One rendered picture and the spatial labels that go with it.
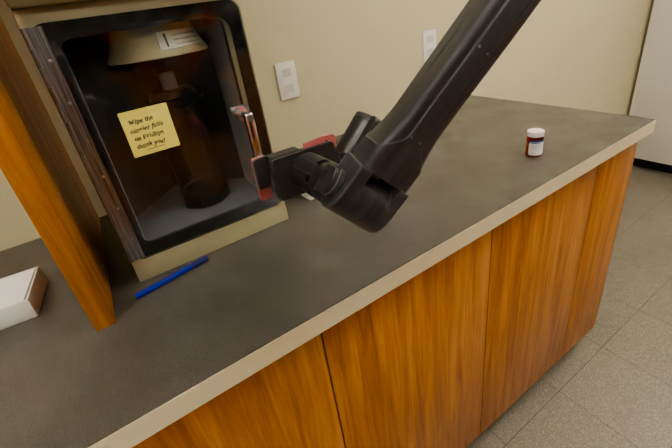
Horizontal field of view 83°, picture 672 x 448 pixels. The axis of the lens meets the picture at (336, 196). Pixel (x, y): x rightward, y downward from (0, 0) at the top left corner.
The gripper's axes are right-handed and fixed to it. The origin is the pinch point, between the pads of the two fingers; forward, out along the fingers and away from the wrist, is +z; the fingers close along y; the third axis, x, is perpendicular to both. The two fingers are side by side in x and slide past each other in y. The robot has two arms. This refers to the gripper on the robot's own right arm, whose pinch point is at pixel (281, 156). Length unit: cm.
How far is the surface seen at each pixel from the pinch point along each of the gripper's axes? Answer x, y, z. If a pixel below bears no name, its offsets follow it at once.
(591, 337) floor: 113, -114, -10
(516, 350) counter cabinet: 77, -57, -12
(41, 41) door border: -21.9, 26.0, 13.5
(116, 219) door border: 6.6, 26.5, 13.6
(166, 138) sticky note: -4.6, 14.6, 13.6
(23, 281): 17, 45, 26
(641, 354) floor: 113, -119, -25
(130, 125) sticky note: -8.1, 19.2, 13.6
